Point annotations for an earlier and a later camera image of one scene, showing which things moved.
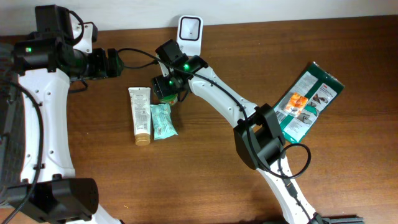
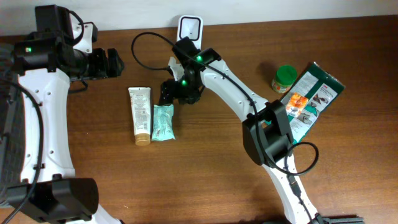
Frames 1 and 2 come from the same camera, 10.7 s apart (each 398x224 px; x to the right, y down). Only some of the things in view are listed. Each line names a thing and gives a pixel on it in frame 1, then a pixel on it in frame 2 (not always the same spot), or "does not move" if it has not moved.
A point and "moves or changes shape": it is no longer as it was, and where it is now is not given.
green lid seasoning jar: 170,99 moves or changes shape
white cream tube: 140,99 does not move
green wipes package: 321,90 does not move
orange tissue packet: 296,104 does not move
